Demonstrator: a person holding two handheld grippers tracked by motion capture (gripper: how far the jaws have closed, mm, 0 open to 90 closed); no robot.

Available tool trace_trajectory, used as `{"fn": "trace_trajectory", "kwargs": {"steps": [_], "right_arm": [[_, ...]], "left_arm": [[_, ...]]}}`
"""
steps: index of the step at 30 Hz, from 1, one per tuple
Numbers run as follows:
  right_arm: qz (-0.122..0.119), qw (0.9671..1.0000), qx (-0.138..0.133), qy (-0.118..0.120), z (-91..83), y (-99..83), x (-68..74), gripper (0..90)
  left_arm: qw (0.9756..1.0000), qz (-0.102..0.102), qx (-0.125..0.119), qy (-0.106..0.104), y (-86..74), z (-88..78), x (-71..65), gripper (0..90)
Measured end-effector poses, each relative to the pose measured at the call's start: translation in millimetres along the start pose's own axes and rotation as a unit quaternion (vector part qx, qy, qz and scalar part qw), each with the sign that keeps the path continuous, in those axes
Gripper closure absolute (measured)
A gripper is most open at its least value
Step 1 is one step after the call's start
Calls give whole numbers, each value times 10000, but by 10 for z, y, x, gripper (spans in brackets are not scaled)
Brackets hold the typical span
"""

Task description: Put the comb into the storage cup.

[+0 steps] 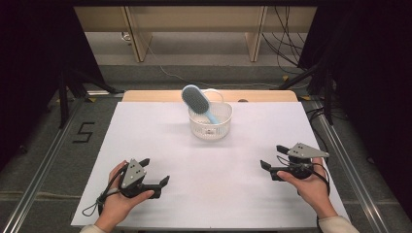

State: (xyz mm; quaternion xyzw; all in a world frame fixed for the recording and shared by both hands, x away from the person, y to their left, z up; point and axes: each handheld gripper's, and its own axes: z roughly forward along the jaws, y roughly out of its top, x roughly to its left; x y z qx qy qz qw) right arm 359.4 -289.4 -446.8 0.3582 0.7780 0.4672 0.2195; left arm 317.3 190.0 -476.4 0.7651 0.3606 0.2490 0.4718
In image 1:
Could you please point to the person's left hand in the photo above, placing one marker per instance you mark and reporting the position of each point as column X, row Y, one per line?
column 116, row 207

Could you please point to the white table mat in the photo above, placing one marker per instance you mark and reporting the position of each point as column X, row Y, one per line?
column 155, row 136

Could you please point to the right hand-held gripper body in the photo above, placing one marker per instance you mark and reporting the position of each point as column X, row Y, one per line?
column 304, row 151

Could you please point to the black metal stand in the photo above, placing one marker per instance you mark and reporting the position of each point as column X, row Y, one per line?
column 63, row 103
column 328, row 103

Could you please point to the light blue hairbrush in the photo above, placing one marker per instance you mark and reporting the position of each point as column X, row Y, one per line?
column 194, row 100

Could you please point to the person's right hand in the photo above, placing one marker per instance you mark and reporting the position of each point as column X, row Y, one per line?
column 314, row 191

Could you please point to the yellow floor tape piece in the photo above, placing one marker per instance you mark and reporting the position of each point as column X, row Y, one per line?
column 285, row 77
column 304, row 97
column 91, row 99

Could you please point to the black curtain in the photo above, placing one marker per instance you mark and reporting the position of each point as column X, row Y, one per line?
column 26, row 64
column 372, row 81

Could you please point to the beige wooden desk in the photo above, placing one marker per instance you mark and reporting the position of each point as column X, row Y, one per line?
column 194, row 19

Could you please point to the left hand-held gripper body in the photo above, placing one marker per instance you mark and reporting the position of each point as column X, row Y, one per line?
column 132, row 173

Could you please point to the metal floor rail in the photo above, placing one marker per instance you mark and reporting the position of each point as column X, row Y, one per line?
column 351, row 176
column 40, row 174

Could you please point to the white plastic basket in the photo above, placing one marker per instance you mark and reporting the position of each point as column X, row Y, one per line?
column 200, row 132

